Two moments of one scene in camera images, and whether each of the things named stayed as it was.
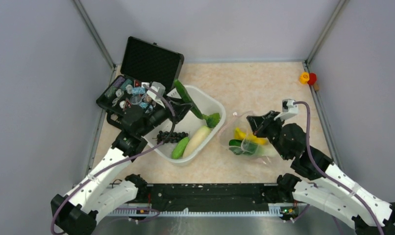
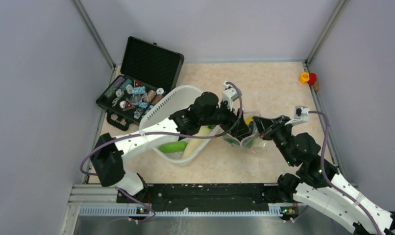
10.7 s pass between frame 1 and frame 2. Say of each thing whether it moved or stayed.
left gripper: moved
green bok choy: moved
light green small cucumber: moved
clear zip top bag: moved
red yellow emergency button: stayed
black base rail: stayed
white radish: stayed
